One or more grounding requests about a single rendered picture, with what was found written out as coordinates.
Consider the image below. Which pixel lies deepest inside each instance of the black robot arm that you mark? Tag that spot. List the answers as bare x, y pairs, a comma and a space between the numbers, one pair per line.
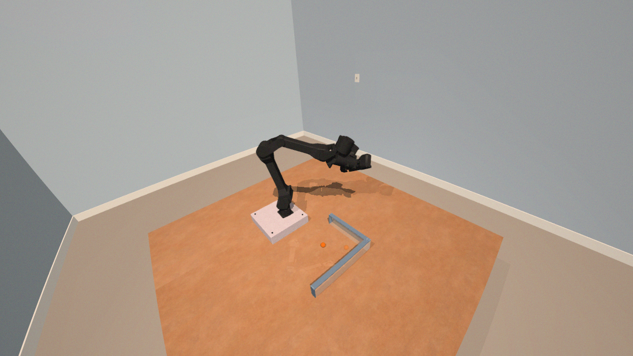
321, 152

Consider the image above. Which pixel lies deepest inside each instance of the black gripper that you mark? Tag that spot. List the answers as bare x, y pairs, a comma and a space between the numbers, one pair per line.
354, 164

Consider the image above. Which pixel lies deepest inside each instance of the low clear walls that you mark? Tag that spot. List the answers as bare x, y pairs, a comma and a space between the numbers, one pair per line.
353, 259

